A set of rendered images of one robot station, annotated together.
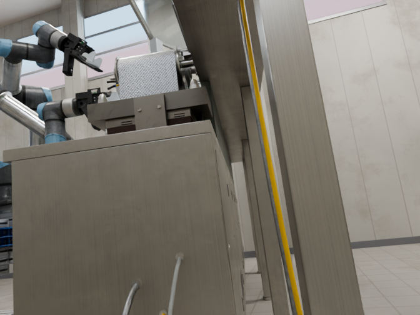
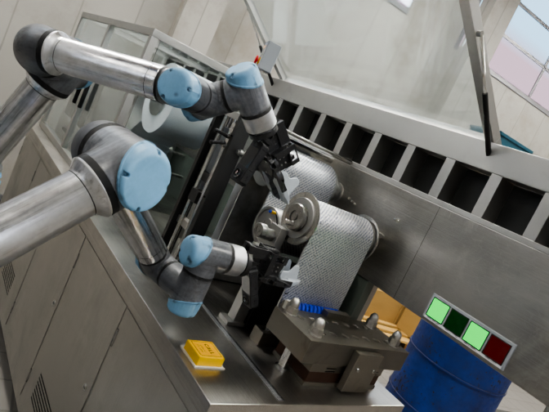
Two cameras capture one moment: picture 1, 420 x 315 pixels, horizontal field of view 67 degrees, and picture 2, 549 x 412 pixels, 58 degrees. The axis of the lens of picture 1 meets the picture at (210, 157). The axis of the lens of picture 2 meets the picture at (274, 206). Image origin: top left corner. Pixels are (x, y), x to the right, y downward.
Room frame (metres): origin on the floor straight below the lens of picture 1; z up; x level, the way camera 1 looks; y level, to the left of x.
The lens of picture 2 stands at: (0.34, 1.31, 1.43)
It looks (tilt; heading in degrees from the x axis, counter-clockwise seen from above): 7 degrees down; 316
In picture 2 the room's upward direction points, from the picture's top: 25 degrees clockwise
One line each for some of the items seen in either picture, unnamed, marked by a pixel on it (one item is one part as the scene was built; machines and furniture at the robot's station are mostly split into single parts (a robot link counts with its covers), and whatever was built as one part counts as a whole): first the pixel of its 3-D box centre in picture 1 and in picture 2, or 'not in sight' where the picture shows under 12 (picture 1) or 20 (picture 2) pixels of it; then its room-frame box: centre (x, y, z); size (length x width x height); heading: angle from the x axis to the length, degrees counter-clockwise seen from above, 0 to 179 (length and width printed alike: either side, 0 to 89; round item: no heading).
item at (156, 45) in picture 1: (155, 49); (265, 56); (1.81, 0.25, 1.66); 0.07 x 0.07 x 0.10; 63
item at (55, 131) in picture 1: (56, 135); (185, 288); (1.24, 0.60, 1.01); 0.11 x 0.08 x 0.11; 11
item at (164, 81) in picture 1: (149, 95); (322, 280); (1.19, 0.21, 1.11); 0.23 x 0.01 x 0.18; 85
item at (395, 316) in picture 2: not in sight; (398, 318); (2.91, -3.48, 0.22); 1.26 x 0.84 x 0.44; 75
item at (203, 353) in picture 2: not in sight; (203, 353); (1.12, 0.57, 0.91); 0.07 x 0.07 x 0.02; 85
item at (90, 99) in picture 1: (91, 102); (259, 263); (1.21, 0.44, 1.12); 0.12 x 0.08 x 0.09; 85
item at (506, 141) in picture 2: not in sight; (497, 147); (3.05, -3.94, 2.31); 0.58 x 0.43 x 0.23; 75
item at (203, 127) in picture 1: (182, 180); (146, 215); (2.19, 0.21, 0.88); 2.52 x 0.66 x 0.04; 175
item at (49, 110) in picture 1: (54, 111); (205, 254); (1.22, 0.60, 1.11); 0.11 x 0.08 x 0.09; 85
